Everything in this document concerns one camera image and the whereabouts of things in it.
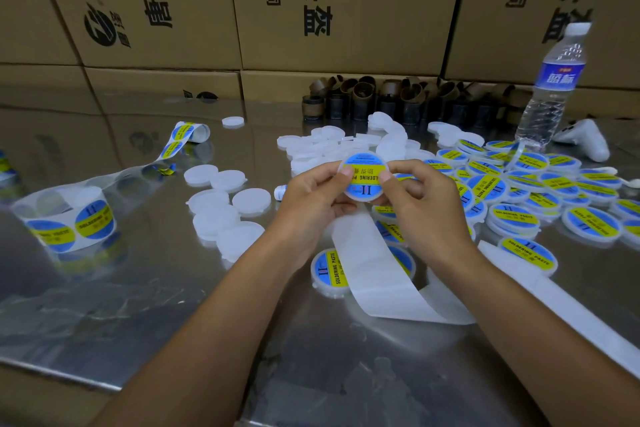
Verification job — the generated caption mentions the person's left hand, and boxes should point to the person's left hand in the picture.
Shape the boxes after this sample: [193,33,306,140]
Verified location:
[274,163,361,268]

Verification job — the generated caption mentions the person's right hand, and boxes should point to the person's right hand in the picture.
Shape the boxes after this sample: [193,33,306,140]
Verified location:
[374,159,482,276]

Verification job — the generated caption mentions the round labelled paste container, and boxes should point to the round labelled paste container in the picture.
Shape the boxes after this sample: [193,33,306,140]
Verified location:
[337,151,391,202]

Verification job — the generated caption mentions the person's right forearm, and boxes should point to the person's right forearm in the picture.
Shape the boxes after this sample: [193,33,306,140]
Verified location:
[433,242,640,427]

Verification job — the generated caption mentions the person's left forearm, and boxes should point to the person's left forearm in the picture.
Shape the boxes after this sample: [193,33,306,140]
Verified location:
[89,234,327,427]

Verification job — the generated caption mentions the pile of plain white lids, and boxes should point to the pile of plain white lids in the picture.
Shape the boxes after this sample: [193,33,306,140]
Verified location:
[276,111,485,177]
[183,164,273,263]

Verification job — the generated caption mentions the row of brown cardboard tubes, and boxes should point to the row of brown cardboard tubes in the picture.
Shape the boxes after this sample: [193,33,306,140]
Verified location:
[301,74,532,130]

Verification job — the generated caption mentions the white sticker backing paper strip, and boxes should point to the white sticker backing paper strip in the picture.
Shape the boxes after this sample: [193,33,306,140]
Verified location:
[331,211,640,378]

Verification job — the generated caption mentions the pile of labelled paste tins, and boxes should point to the pile of labelled paste tins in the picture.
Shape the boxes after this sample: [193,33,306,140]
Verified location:
[311,138,640,298]

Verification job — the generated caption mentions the stack of brown cardboard boxes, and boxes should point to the stack of brown cardboard boxes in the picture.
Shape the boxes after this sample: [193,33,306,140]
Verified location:
[0,0,640,117]

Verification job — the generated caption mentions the clear plastic water bottle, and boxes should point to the clear plastic water bottle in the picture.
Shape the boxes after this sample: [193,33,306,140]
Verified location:
[514,21,593,150]

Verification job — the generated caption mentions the white handheld controller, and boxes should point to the white handheld controller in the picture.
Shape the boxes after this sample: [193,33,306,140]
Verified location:
[552,118,611,163]

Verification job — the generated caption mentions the roll of blue yellow stickers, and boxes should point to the roll of blue yellow stickers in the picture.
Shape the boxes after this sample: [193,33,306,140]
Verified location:
[9,121,212,255]

